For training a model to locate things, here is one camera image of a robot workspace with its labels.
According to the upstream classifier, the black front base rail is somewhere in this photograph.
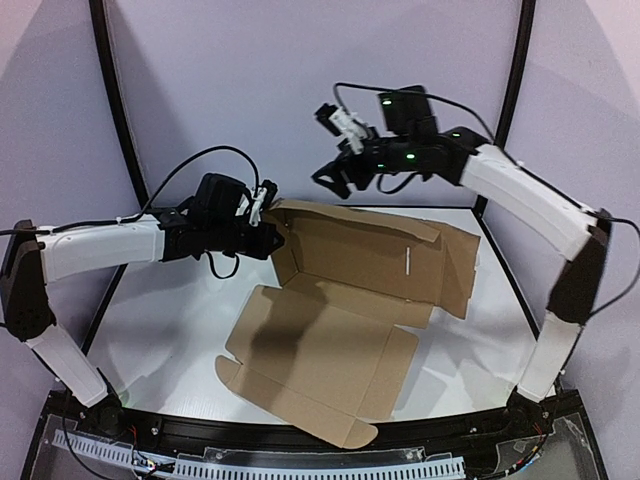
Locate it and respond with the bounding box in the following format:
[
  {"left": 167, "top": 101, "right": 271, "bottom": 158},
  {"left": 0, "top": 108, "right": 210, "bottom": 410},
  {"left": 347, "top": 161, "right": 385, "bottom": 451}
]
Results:
[{"left": 22, "top": 391, "right": 607, "bottom": 479}]

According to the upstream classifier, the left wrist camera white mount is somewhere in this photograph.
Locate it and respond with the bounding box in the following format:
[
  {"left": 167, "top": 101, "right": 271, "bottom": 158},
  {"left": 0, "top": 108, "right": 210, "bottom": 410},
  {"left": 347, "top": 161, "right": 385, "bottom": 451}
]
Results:
[{"left": 249, "top": 179, "right": 278, "bottom": 227}]

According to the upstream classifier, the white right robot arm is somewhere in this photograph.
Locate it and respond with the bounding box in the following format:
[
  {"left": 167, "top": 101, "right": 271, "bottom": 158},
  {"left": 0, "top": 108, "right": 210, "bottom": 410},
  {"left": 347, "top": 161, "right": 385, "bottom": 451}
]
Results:
[{"left": 312, "top": 85, "right": 613, "bottom": 415}]

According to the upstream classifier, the right black frame post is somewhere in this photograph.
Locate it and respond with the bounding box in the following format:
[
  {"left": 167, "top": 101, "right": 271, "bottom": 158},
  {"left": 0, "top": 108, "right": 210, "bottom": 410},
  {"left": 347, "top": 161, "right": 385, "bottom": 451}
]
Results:
[{"left": 472, "top": 0, "right": 539, "bottom": 221}]

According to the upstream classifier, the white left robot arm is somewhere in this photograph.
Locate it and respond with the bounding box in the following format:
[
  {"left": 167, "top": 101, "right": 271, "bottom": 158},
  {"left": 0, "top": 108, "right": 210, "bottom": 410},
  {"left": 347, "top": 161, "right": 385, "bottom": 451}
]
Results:
[{"left": 1, "top": 173, "right": 284, "bottom": 437}]

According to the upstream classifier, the left black frame post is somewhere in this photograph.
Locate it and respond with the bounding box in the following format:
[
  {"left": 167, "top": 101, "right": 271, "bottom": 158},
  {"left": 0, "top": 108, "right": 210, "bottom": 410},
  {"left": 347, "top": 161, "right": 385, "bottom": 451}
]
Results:
[{"left": 81, "top": 0, "right": 150, "bottom": 354}]

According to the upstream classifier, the black frame post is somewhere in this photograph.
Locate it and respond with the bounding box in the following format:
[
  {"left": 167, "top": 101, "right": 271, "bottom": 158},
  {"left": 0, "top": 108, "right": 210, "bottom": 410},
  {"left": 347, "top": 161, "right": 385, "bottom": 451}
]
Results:
[
  {"left": 81, "top": 0, "right": 150, "bottom": 354},
  {"left": 472, "top": 0, "right": 539, "bottom": 221}
]

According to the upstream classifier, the brown cardboard box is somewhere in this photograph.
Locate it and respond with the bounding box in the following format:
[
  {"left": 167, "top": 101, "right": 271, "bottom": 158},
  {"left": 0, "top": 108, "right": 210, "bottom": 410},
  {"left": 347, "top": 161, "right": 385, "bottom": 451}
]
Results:
[{"left": 215, "top": 200, "right": 479, "bottom": 449}]

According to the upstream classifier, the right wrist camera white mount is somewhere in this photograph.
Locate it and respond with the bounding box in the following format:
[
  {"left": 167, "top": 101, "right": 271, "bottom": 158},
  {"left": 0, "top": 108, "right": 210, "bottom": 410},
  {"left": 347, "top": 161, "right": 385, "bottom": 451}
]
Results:
[{"left": 315, "top": 103, "right": 373, "bottom": 154}]

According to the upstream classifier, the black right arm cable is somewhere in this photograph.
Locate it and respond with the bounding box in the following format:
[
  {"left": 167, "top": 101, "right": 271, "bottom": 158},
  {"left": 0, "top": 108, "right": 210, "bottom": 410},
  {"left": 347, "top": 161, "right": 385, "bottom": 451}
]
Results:
[{"left": 332, "top": 82, "right": 639, "bottom": 321}]

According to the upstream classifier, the white slotted cable duct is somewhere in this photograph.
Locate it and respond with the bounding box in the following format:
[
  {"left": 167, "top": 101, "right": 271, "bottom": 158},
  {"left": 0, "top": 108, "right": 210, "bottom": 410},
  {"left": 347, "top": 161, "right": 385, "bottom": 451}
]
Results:
[{"left": 46, "top": 429, "right": 466, "bottom": 480}]

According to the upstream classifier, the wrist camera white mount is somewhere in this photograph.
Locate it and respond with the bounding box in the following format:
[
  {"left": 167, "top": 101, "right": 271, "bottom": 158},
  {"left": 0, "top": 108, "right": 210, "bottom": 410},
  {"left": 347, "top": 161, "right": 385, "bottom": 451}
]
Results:
[
  {"left": 249, "top": 179, "right": 278, "bottom": 227},
  {"left": 315, "top": 103, "right": 373, "bottom": 154}
]

